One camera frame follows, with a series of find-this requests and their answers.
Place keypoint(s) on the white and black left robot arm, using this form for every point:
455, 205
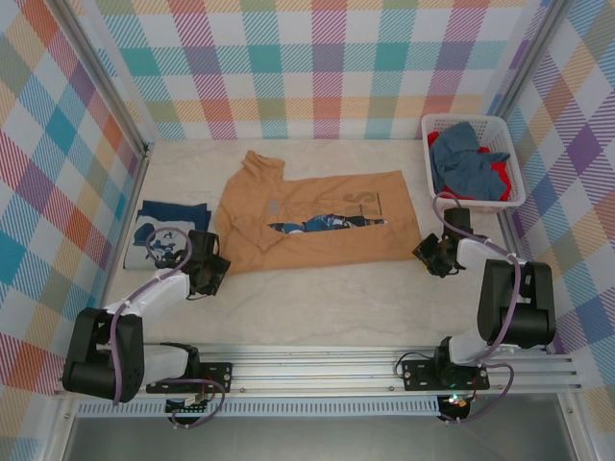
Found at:
158, 288

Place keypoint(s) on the aluminium corner post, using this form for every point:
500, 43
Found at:
530, 57
91, 43

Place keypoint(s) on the grey metal panel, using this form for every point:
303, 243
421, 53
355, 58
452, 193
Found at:
312, 442

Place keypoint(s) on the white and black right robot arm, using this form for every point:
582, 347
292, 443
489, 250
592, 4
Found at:
519, 298

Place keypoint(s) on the grey-blue crumpled t-shirt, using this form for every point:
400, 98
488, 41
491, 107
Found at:
466, 168

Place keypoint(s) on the tan printed t-shirt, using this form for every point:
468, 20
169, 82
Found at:
336, 245

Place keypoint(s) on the small circuit board with led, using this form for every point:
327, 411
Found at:
456, 403

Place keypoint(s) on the aluminium mounting rail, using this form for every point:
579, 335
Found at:
312, 370

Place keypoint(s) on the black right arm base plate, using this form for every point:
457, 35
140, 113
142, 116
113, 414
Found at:
418, 374

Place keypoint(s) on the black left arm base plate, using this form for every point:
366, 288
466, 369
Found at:
221, 374

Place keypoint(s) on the white plastic laundry basket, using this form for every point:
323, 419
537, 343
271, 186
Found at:
504, 127

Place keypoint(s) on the folded blue and white t-shirt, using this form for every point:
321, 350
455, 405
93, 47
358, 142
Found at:
144, 249

